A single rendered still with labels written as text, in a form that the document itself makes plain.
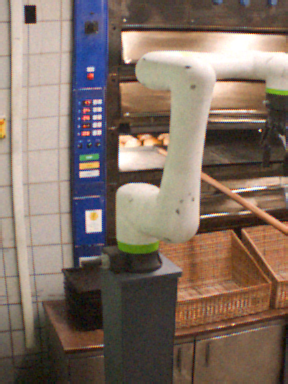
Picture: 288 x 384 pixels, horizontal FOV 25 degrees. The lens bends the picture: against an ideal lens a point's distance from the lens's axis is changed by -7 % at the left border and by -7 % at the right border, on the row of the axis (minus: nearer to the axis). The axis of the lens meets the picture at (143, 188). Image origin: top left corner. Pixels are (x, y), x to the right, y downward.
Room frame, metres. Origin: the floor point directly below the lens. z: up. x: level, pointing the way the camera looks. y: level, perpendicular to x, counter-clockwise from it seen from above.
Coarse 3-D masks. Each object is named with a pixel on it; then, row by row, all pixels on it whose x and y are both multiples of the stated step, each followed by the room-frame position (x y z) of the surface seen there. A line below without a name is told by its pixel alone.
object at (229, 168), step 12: (156, 168) 3.19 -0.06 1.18; (204, 168) 3.21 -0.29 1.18; (216, 168) 3.23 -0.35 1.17; (228, 168) 3.25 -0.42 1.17; (240, 168) 3.27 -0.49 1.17; (252, 168) 3.30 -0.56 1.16; (264, 168) 3.32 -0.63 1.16; (276, 168) 3.35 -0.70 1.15; (120, 180) 3.08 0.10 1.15; (132, 180) 3.09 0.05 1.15
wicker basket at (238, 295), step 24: (192, 240) 3.15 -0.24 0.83; (216, 240) 3.19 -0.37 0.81; (240, 240) 3.15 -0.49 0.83; (192, 264) 3.12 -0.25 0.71; (216, 264) 3.16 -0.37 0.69; (240, 264) 3.10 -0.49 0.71; (192, 288) 3.08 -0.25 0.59; (216, 288) 3.08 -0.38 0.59; (240, 288) 2.75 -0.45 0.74; (264, 288) 2.79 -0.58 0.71; (192, 312) 2.80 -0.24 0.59; (216, 312) 2.79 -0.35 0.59; (240, 312) 2.75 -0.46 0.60
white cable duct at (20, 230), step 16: (16, 0) 2.90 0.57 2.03; (16, 16) 2.90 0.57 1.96; (16, 32) 2.90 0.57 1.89; (16, 48) 2.90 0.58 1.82; (16, 64) 2.90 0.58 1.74; (16, 80) 2.90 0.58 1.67; (16, 96) 2.90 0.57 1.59; (16, 112) 2.90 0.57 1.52; (16, 128) 2.90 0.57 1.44; (16, 144) 2.90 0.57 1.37; (16, 160) 2.90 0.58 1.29; (16, 176) 2.90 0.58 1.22; (16, 192) 2.90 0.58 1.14; (16, 208) 2.89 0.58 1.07; (16, 224) 2.89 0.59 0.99; (16, 240) 2.89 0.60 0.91; (32, 320) 2.90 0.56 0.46; (32, 336) 2.90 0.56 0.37
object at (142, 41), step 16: (128, 32) 3.12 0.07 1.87; (144, 32) 3.14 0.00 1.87; (160, 32) 3.17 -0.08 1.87; (176, 32) 3.19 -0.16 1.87; (192, 32) 3.22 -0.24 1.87; (208, 32) 3.25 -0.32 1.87; (224, 32) 3.28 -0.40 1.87; (240, 32) 3.31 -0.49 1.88; (256, 32) 3.34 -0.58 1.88; (272, 32) 3.37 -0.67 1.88; (128, 48) 3.08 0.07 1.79; (144, 48) 3.11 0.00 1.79; (160, 48) 3.14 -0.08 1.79; (176, 48) 3.16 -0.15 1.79; (192, 48) 3.19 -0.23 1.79; (208, 48) 3.22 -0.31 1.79; (224, 48) 3.25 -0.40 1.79; (240, 48) 3.28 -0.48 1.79; (256, 48) 3.31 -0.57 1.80; (272, 48) 3.34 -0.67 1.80; (128, 64) 3.06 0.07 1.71
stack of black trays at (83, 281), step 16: (64, 272) 2.81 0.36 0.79; (80, 272) 2.84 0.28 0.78; (96, 272) 2.85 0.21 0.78; (64, 288) 2.83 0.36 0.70; (80, 288) 2.64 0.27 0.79; (96, 288) 2.67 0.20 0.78; (80, 304) 2.61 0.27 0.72; (96, 304) 2.62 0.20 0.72; (80, 320) 2.63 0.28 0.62; (96, 320) 2.63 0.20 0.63
